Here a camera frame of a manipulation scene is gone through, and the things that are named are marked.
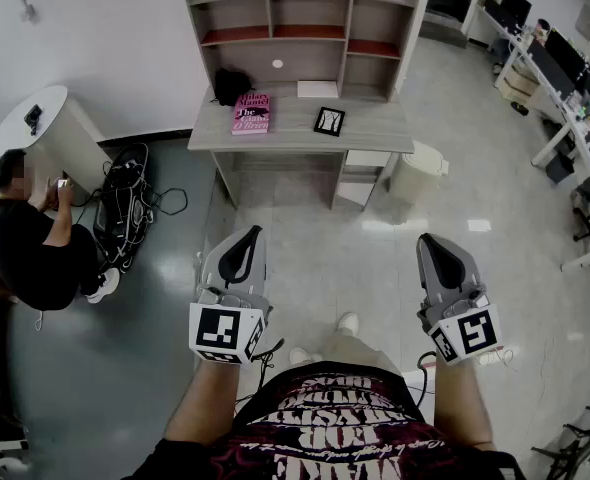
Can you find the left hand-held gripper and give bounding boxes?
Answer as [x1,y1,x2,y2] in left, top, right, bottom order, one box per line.
[188,225,275,367]

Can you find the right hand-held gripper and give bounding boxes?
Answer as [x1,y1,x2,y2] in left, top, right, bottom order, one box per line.
[416,232,502,367]

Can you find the black framed tree picture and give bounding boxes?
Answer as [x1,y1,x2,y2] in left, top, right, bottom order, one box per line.
[313,106,347,138]

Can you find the grey wooden wall shelf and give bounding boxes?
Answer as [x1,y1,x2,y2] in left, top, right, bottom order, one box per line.
[183,0,420,104]

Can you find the person's left forearm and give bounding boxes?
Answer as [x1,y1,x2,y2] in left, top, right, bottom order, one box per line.
[164,357,244,444]

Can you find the person's right forearm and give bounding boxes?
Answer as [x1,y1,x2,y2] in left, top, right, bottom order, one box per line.
[432,355,496,452]

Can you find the grey wooden shelf surface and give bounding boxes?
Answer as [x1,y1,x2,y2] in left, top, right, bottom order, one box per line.
[187,87,416,214]

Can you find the long white office desk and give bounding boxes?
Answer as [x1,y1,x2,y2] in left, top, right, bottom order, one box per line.
[462,5,590,274]

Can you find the black computer monitor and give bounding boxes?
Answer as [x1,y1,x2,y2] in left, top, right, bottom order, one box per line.
[499,0,534,29]
[527,40,576,102]
[544,27,589,77]

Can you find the beige waste bin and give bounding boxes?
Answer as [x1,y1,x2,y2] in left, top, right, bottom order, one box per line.
[389,140,450,209]

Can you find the person's white right shoe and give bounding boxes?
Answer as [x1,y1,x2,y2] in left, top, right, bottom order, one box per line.
[337,311,361,339]

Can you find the person's white shoe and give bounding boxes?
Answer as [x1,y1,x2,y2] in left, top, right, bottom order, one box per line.
[288,346,324,367]
[87,267,121,304]
[337,311,361,339]

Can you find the person's white left shoe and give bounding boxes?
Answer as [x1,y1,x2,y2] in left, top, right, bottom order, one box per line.
[288,346,324,367]

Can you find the person's beige trousers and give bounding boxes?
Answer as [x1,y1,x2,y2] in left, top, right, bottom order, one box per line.
[319,330,401,374]

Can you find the white drawer unit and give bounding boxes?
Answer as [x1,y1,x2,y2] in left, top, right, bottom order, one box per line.
[335,148,394,212]

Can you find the pink book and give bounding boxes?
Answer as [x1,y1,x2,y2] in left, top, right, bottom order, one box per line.
[230,92,272,137]

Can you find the black cloth bag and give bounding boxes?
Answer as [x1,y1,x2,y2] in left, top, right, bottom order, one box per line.
[213,67,255,108]

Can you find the person's black printed shirt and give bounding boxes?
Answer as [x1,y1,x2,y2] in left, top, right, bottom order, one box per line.
[119,360,526,480]

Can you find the white flat box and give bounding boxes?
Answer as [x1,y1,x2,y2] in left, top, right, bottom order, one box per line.
[296,79,340,100]

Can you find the black metal stand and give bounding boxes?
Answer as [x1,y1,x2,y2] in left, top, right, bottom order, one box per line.
[529,405,590,480]

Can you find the small black device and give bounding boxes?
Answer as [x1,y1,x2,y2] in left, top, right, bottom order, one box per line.
[23,103,44,137]

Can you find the round white table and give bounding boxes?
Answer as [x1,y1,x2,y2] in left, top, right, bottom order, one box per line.
[0,85,114,219]

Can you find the black floor cable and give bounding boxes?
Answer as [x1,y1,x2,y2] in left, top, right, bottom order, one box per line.
[147,187,189,217]

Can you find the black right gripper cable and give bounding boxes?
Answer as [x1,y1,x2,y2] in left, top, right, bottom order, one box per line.
[417,350,439,409]

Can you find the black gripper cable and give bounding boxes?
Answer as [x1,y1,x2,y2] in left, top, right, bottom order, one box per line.
[417,350,439,409]
[234,337,286,419]

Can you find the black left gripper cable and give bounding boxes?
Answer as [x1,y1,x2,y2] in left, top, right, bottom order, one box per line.
[234,337,286,419]

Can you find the pile of black cables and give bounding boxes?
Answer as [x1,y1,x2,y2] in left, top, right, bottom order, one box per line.
[92,142,151,274]

